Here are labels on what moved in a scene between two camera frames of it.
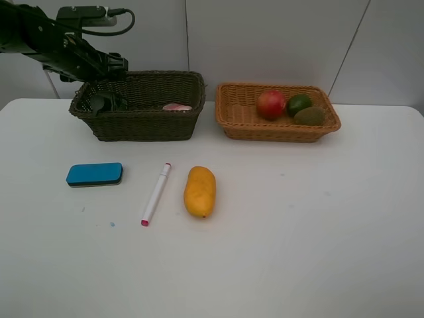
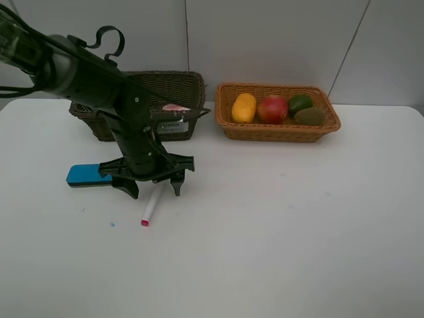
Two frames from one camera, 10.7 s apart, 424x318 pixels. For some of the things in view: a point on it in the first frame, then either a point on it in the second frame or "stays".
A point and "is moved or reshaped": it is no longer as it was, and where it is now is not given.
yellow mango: x=200 y=191 -> x=244 y=108
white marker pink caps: x=167 y=167 stays
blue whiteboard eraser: x=94 y=174 stays
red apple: x=271 y=105 is moved or reshaped
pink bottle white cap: x=175 y=106 stays
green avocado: x=298 y=103 stays
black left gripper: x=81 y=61 -> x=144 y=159
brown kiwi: x=311 y=116 stays
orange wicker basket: x=238 y=117 stays
